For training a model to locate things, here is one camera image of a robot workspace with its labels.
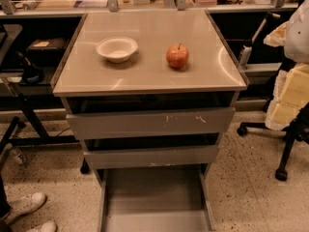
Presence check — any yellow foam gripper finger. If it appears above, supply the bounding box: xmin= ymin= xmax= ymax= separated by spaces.
xmin=265 ymin=64 xmax=309 ymax=131

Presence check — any red apple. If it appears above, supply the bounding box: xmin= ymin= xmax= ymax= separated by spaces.
xmin=166 ymin=43 xmax=189 ymax=69

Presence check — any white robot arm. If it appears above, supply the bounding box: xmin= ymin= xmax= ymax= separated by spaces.
xmin=264 ymin=0 xmax=309 ymax=131

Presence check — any grey middle drawer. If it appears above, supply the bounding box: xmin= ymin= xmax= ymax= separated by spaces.
xmin=84 ymin=145 xmax=219 ymax=169

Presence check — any grey drawer cabinet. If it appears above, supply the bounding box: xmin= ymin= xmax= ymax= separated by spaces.
xmin=51 ymin=9 xmax=249 ymax=232

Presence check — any grey open bottom drawer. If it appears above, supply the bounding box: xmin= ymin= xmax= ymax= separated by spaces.
xmin=98 ymin=165 xmax=216 ymax=232

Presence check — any grey top drawer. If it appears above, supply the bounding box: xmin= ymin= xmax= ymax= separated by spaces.
xmin=67 ymin=107 xmax=235 ymax=139

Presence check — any black office chair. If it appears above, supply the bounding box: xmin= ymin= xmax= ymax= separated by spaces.
xmin=237 ymin=58 xmax=308 ymax=181

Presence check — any white paper bowl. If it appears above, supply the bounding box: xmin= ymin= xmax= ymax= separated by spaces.
xmin=96 ymin=37 xmax=138 ymax=64

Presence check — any black box with label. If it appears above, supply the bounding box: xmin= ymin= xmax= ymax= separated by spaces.
xmin=26 ymin=38 xmax=68 ymax=67

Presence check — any black handheld scanner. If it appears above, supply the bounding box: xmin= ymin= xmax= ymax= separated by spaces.
xmin=16 ymin=51 xmax=44 ymax=84

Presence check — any white right sneaker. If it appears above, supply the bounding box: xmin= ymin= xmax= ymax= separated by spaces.
xmin=27 ymin=220 xmax=57 ymax=232

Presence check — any white sneaker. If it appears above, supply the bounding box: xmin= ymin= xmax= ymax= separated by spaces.
xmin=27 ymin=220 xmax=57 ymax=232
xmin=1 ymin=192 xmax=46 ymax=224

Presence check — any plastic water bottle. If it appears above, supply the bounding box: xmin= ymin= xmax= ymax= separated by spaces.
xmin=8 ymin=144 xmax=26 ymax=164

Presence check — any white left sneaker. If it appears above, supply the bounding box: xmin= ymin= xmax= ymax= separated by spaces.
xmin=1 ymin=192 xmax=46 ymax=224

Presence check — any white handled tool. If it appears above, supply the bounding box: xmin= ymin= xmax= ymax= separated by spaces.
xmin=239 ymin=12 xmax=280 ymax=70

